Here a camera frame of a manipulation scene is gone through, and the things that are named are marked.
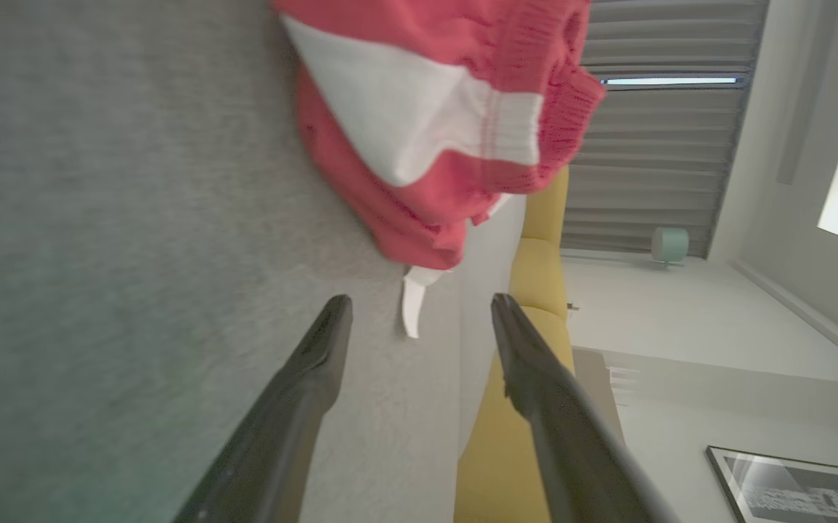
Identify black framed picture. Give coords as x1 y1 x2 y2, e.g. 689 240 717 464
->
706 445 838 523

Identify red white shorts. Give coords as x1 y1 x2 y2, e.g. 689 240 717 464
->
272 0 607 340

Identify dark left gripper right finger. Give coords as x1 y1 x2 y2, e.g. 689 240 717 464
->
490 293 683 523

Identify yellow sofa cushion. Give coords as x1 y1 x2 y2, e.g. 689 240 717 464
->
454 166 578 523

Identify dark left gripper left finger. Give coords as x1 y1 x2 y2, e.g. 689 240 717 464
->
172 293 354 523

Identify large grey sofa seat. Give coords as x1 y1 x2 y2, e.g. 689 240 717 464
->
0 0 463 523

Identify mint green lamp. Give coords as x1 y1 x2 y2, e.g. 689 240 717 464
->
650 227 690 268

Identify grey pleated curtain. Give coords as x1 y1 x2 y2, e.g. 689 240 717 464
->
561 0 772 259

